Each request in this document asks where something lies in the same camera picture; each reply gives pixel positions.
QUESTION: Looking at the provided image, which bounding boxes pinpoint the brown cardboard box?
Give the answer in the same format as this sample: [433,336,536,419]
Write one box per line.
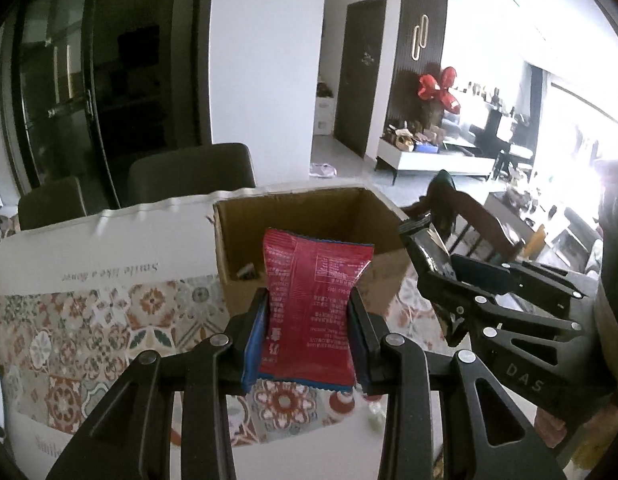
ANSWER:
[211,187,416,322]

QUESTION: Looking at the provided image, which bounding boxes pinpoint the red balloon bunch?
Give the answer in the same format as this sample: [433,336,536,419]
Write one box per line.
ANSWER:
[416,67,463,114]

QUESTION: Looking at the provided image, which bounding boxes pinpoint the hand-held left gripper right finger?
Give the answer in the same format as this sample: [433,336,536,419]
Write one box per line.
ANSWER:
[346,290,560,480]

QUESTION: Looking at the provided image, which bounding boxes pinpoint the person's right hand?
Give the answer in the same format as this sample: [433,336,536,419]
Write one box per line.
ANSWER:
[535,400,618,468]

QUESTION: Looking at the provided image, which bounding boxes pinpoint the dark wooden chair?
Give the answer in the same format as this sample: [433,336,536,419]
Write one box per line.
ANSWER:
[403,170,526,262]

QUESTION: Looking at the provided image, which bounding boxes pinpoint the grey upholstered chair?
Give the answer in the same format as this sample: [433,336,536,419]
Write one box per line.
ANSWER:
[126,142,257,207]
[16,177,88,232]

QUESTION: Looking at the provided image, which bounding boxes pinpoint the white storage cabinet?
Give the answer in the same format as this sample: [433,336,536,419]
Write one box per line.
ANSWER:
[313,82,336,137]

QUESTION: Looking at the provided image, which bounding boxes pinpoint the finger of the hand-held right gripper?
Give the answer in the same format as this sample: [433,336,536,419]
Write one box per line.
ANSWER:
[398,216,586,348]
[450,254,590,307]

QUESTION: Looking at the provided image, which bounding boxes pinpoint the gold loop wall ornament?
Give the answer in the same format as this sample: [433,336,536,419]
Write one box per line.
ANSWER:
[410,15,430,62]

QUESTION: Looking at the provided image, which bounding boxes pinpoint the pinkish red snack packet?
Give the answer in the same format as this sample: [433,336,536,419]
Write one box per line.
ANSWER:
[256,227,376,394]

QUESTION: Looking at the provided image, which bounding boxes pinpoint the white low cabinet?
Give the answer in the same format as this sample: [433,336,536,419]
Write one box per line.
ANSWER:
[375,136,498,187]

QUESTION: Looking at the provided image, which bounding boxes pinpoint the dark interior door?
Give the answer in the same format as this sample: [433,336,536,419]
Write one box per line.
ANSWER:
[334,0,388,159]

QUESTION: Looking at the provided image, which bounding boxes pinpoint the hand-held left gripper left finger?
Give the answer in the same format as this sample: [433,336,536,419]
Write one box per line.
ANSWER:
[46,287,271,480]

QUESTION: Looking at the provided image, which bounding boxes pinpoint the floral patterned tablecloth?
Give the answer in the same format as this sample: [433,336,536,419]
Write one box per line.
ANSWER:
[0,187,440,480]

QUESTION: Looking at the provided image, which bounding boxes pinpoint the dark slatted wall panel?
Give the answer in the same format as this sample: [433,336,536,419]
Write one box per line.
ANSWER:
[384,0,448,142]

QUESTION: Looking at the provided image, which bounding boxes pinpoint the dark glass sliding door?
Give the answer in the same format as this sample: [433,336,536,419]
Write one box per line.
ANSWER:
[0,0,216,211]

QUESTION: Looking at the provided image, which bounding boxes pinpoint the black snack packet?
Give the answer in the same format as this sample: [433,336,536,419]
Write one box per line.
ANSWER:
[405,224,457,282]

